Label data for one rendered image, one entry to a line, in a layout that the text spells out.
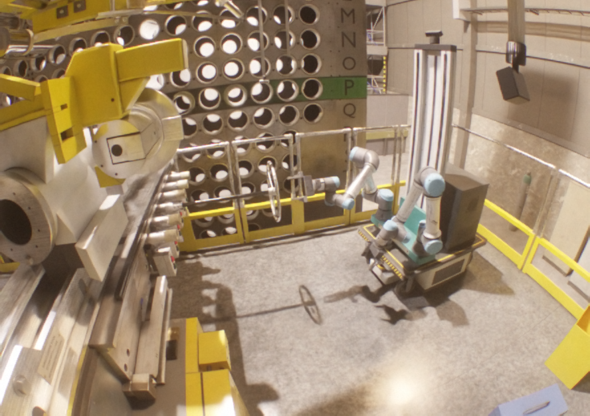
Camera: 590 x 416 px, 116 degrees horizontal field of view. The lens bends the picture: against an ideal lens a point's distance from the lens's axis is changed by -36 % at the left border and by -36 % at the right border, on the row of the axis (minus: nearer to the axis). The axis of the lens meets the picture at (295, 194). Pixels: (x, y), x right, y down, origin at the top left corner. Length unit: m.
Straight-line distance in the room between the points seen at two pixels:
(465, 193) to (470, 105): 7.30
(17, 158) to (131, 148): 0.40
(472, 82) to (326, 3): 6.52
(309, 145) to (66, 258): 2.92
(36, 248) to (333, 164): 3.28
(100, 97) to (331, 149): 2.98
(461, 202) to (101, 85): 2.10
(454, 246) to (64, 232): 2.35
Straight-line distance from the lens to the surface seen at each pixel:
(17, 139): 1.02
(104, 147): 1.08
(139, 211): 1.77
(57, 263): 1.19
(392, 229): 1.76
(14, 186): 0.96
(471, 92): 9.28
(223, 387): 1.23
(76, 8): 1.33
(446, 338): 2.17
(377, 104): 11.26
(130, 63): 1.00
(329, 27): 3.45
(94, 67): 1.03
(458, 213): 2.18
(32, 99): 0.97
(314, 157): 3.55
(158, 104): 1.27
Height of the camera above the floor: 1.65
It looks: 26 degrees down
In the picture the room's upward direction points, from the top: 3 degrees counter-clockwise
